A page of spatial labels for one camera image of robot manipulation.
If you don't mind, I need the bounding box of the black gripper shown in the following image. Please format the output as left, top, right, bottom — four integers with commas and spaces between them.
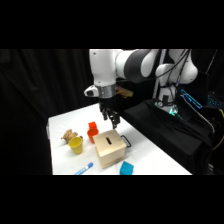
98, 95, 120, 130

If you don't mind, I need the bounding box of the wooden drawer with black handle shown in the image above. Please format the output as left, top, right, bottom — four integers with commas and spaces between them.
119, 134, 132, 149

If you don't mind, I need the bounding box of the light wooden box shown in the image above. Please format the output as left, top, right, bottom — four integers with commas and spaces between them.
92, 129, 128, 169

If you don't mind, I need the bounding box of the yellow plastic cup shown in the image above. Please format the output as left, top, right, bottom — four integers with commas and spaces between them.
68, 136, 84, 155

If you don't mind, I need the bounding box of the brown plush toy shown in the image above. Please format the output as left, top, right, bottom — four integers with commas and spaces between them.
60, 129, 79, 143

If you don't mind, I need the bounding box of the blue block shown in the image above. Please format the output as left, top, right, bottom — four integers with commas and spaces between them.
119, 160, 135, 176

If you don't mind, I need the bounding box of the blue white marker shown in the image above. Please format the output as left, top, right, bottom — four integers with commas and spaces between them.
74, 162, 94, 176

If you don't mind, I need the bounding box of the black robot stand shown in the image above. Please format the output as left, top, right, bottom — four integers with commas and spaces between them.
120, 99, 215, 175

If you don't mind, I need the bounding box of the small green light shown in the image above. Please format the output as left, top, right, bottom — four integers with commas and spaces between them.
167, 107, 180, 117

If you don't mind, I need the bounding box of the black curtain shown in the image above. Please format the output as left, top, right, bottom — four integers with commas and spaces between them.
0, 49, 224, 176

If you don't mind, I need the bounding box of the blue lit panel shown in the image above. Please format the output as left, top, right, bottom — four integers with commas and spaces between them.
180, 88, 203, 110

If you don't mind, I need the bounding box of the blue lit keyboard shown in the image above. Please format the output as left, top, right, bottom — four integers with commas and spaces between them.
206, 94, 224, 110

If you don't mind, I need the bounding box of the tan wrist mount piece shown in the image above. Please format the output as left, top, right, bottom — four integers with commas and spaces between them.
115, 86, 134, 100

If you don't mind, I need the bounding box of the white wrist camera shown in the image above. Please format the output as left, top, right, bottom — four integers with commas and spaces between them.
83, 85, 100, 98

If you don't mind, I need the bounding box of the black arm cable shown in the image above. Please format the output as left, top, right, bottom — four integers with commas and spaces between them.
116, 49, 193, 85

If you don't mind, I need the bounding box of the yellow cable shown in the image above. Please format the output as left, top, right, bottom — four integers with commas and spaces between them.
212, 109, 224, 152

